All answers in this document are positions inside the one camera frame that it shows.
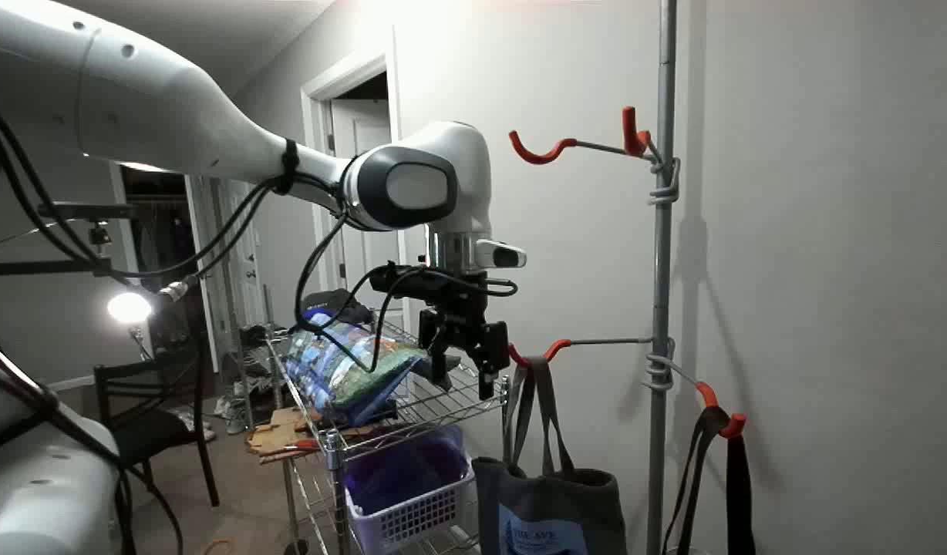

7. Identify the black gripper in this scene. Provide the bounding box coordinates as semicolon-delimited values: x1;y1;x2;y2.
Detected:
415;270;511;402

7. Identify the grey tote bag blue print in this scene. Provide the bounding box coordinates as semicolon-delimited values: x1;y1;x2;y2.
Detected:
472;353;629;555

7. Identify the grey metal coat rack pole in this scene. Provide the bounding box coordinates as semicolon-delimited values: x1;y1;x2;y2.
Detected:
641;0;689;555

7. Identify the long orange-tipped low hook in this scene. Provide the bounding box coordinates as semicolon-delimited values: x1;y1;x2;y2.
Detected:
503;334;658;372

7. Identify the blue animal picture print bag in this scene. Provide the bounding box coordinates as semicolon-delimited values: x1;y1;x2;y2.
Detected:
285;307;435;432

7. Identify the white plastic laundry basket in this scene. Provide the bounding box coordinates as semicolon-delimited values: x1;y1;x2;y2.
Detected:
339;433;482;555

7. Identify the brown cloth pile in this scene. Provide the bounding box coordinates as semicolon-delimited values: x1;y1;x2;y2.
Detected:
242;402;323;461

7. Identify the long orange-tipped high hook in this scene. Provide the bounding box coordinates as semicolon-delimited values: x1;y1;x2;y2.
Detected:
505;125;664;168

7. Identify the short orange-tipped low hook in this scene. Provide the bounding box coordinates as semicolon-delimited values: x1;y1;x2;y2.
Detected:
654;351;750;444

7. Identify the white panel door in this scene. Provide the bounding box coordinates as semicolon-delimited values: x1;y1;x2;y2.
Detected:
300;43;411;327

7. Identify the short orange-tipped high hook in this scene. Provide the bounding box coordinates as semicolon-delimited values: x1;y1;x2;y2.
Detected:
619;100;658;159

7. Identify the black chair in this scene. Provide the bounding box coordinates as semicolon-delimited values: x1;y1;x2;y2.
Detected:
88;343;226;510

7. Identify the glowing round lamp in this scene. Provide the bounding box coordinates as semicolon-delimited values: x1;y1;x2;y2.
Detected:
106;286;159;357

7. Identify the chrome wire shelving cart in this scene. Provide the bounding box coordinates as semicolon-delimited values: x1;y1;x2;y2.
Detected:
263;316;520;555

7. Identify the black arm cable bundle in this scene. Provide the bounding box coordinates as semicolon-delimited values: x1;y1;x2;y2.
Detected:
0;96;420;377

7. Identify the orange floor cord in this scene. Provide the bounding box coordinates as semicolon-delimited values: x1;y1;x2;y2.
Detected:
197;533;249;555

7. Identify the black camera stand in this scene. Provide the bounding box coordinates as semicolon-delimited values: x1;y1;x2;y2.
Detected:
0;196;138;292

